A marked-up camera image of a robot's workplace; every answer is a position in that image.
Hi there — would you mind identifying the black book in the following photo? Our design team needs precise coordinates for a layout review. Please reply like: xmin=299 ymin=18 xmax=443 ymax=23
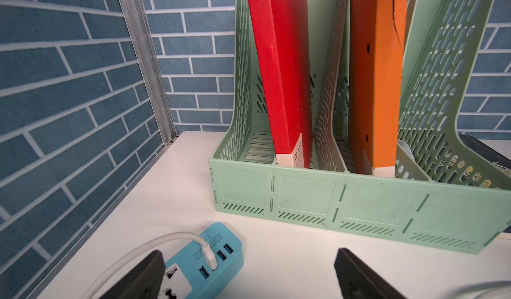
xmin=459 ymin=135 xmax=510 ymax=173

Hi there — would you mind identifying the green plastic file organizer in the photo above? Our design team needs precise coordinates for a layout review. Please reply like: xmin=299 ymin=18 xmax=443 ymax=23
xmin=209 ymin=0 xmax=510 ymax=254

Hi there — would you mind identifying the orange folder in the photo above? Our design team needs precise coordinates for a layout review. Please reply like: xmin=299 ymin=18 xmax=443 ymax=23
xmin=349 ymin=0 xmax=408 ymax=178

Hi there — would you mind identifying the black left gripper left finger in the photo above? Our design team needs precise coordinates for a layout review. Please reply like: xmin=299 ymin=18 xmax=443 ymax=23
xmin=100 ymin=251 xmax=165 ymax=299

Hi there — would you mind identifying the teal power strip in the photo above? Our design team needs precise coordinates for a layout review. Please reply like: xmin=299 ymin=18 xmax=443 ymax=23
xmin=159 ymin=222 xmax=245 ymax=299

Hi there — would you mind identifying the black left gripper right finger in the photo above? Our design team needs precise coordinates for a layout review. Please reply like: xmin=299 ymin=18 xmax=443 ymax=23
xmin=334 ymin=248 xmax=405 ymax=299

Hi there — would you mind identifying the red folder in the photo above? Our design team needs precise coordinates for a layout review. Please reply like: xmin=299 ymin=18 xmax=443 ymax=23
xmin=248 ymin=0 xmax=313 ymax=168

